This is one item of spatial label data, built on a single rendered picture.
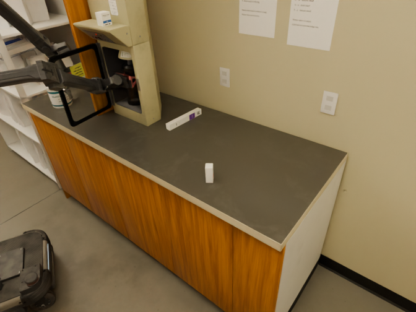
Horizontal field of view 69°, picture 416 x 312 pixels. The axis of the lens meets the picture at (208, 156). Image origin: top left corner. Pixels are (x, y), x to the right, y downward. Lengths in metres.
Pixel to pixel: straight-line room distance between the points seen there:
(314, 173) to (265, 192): 0.27
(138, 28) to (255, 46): 0.61
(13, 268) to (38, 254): 0.15
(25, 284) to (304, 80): 1.89
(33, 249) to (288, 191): 1.69
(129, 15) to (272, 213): 1.14
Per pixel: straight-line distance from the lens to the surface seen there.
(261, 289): 1.51
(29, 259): 2.31
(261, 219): 1.22
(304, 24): 1.56
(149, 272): 2.26
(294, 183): 1.40
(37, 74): 1.38
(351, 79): 1.55
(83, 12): 1.96
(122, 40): 1.64
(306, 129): 1.72
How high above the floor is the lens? 1.83
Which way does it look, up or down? 36 degrees down
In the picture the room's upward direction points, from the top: 3 degrees counter-clockwise
